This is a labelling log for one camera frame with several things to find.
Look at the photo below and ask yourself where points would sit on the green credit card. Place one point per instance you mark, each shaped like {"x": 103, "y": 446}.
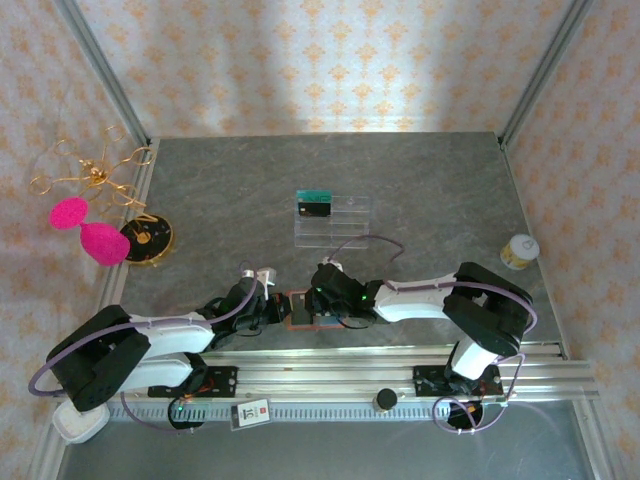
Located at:
{"x": 315, "y": 194}

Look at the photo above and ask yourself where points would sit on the clear acrylic card stand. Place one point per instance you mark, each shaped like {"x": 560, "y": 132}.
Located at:
{"x": 350, "y": 225}

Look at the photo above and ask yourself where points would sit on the pink round puff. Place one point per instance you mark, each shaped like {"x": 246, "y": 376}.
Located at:
{"x": 69, "y": 213}

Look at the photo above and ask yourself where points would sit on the aluminium frame post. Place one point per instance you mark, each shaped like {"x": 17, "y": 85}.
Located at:
{"x": 107, "y": 75}
{"x": 542, "y": 75}

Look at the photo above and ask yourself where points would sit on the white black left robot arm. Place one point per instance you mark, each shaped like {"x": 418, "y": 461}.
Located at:
{"x": 170, "y": 335}

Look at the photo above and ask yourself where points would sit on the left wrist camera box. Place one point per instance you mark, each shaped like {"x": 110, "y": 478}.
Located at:
{"x": 267, "y": 276}

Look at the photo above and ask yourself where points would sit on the yellow white can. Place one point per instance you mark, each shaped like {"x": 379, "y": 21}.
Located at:
{"x": 520, "y": 252}

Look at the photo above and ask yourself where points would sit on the white plastic box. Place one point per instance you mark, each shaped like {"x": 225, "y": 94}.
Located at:
{"x": 80, "y": 425}

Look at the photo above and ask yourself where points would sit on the aluminium table side rail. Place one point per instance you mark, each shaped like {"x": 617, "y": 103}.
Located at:
{"x": 549, "y": 305}
{"x": 116, "y": 285}

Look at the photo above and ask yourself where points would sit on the white label tag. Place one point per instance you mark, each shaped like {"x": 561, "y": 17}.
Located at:
{"x": 250, "y": 414}

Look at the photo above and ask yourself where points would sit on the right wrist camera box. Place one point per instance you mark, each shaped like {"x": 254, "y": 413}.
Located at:
{"x": 331, "y": 262}

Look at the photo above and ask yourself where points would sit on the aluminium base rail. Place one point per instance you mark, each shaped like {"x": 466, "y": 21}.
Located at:
{"x": 325, "y": 370}

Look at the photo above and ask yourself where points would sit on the pink teardrop puff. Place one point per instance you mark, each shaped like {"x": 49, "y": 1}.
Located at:
{"x": 105, "y": 245}

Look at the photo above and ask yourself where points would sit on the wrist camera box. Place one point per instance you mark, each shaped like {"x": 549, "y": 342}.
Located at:
{"x": 267, "y": 276}
{"x": 331, "y": 262}

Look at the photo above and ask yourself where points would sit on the black round knob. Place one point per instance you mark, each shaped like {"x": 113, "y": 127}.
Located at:
{"x": 386, "y": 398}

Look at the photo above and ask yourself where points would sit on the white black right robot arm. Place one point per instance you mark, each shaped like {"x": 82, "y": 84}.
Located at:
{"x": 420, "y": 300}

